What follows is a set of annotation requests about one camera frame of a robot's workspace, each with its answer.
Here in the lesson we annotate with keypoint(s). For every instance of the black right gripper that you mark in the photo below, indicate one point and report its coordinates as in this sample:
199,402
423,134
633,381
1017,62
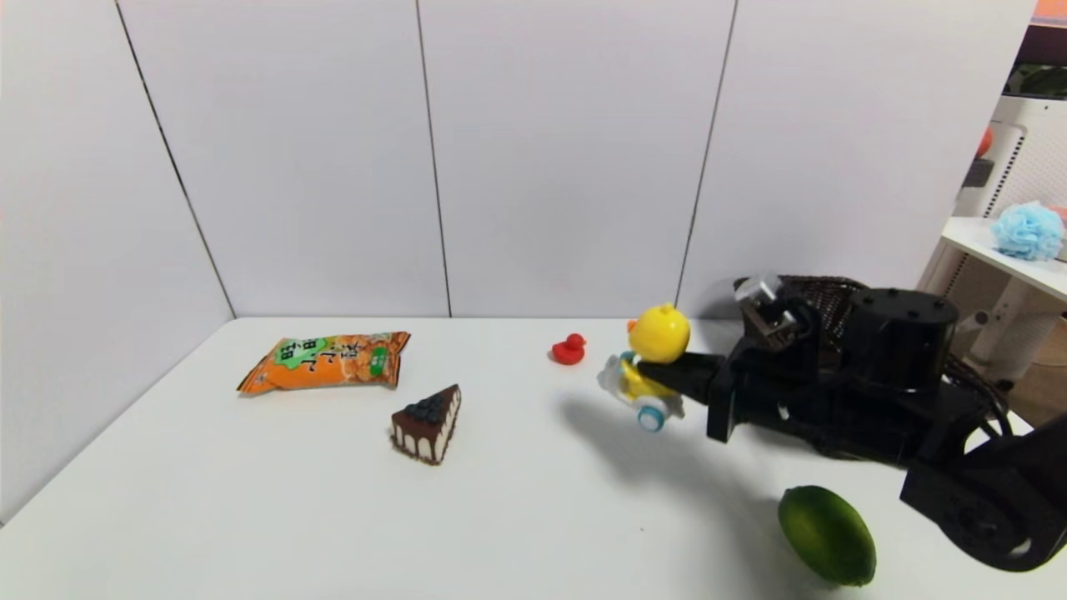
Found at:
723,398

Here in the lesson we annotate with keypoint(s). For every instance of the yellow duck toy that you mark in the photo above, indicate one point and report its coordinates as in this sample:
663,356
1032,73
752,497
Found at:
660,333

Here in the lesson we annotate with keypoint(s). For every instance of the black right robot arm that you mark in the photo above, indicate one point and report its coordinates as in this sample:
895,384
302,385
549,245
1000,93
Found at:
900,350

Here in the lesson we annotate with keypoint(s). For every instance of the brown wicker basket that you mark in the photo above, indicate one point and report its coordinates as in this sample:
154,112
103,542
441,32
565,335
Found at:
825,292

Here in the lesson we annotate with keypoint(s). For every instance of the small red rubber duck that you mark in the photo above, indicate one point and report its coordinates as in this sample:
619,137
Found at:
568,351

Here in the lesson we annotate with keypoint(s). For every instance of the green lime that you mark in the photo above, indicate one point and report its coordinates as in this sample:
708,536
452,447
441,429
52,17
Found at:
827,536

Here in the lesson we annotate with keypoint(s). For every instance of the chocolate cake slice toy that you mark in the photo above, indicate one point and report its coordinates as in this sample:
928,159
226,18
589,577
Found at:
427,427

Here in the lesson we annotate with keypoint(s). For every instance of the white stand with knobs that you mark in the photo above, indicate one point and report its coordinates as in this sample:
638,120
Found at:
1004,329

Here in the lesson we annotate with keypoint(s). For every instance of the white side table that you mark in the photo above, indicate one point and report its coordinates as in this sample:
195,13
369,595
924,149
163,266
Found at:
992,250

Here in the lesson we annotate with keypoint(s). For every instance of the blue bath pouf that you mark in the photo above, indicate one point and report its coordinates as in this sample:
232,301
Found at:
1027,231

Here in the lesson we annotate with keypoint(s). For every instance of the orange snack bag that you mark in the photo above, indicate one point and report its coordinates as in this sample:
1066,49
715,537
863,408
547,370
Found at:
325,362

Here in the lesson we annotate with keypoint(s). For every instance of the white perforated appliance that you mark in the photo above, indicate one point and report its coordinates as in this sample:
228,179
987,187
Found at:
1029,158

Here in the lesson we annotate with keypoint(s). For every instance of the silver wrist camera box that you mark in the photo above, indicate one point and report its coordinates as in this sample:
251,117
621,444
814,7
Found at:
763,304

